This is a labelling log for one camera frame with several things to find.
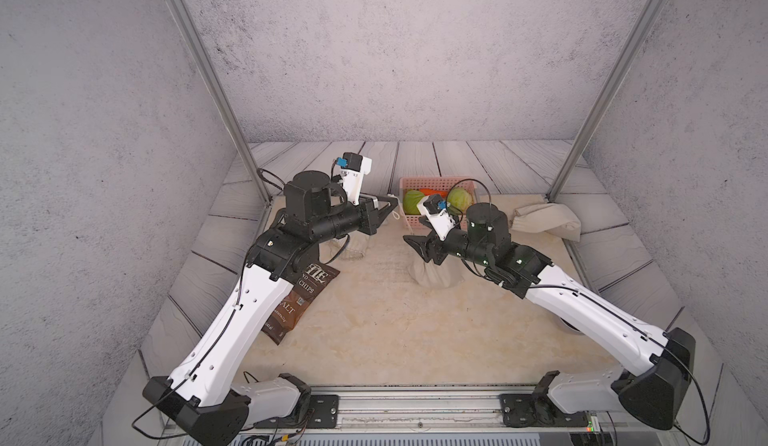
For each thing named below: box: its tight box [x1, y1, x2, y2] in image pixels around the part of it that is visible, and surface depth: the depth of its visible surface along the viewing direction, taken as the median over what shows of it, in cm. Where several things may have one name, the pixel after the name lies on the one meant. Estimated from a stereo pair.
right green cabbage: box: [447, 187, 473, 215], surface depth 113 cm
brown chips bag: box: [261, 263, 341, 345], surface depth 93 cm
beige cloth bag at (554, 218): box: [510, 203, 581, 242], surface depth 106 cm
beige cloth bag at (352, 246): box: [319, 231, 370, 263], surface depth 101 cm
